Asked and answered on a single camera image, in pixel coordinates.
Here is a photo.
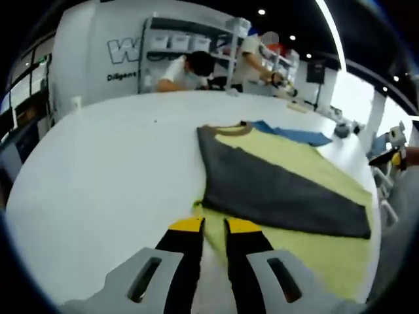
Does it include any white mesh office chair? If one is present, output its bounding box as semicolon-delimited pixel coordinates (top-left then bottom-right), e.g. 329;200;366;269
373;166;399;226

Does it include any metal storage shelf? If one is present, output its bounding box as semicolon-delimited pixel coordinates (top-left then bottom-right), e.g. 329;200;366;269
139;16;251;94

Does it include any white storage bin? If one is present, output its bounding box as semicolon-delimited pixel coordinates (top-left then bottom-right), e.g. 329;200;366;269
172;34;190;50
191;36;210;52
152;34;170;50

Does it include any black sign on stand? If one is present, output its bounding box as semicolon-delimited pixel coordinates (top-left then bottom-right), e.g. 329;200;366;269
306;60;327;109

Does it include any yellow garment with grey sleeves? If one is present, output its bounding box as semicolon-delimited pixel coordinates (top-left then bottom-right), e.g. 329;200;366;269
191;120;374;302

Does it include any blue cloth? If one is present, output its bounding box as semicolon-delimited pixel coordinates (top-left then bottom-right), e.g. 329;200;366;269
253;120;333;147

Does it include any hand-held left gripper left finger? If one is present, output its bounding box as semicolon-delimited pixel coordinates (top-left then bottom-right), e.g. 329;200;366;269
60;217;206;314

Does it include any long ceiling light strip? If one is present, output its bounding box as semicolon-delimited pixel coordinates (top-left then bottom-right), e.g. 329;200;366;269
316;0;348;73

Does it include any person's grey clothing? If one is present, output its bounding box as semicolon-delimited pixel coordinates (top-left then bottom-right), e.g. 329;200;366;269
376;169;419;305

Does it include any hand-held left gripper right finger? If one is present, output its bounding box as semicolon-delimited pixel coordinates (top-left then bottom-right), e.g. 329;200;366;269
224;218;364;314

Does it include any beige garment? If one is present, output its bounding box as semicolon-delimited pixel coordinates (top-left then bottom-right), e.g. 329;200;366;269
287;101;309;114

